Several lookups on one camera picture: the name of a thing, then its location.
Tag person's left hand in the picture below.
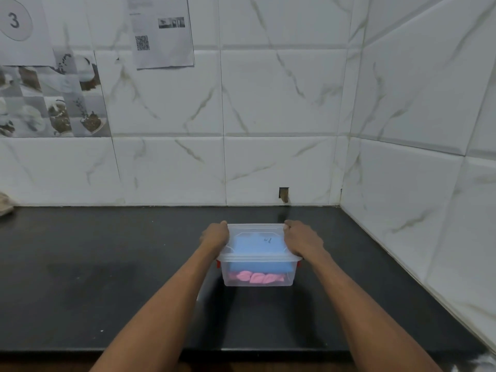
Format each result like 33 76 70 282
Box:
199 221 230 254

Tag plastic bag of snacks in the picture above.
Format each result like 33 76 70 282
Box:
0 192 16 218

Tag paper sheet with square code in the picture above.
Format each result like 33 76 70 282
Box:
127 0 195 70

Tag paper sheet with circle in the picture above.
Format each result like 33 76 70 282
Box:
0 0 56 68

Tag coffee print wall tile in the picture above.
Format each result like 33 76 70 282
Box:
0 50 112 138

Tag person's right forearm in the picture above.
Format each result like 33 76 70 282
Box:
308 250 444 372

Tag blue silicone glove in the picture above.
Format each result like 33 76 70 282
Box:
228 261 293 274
228 232 287 255

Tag brown wooden cabinet door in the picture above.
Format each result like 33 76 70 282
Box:
178 360 357 372
0 360 98 372

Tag clear plastic box red handles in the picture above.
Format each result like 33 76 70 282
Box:
216 251 303 288

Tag person's left forearm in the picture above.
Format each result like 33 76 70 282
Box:
89 243 222 372

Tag person's right hand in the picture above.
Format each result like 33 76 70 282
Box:
283 220 327 262

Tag clear plastic lid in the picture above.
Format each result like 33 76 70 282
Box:
216 223 303 265

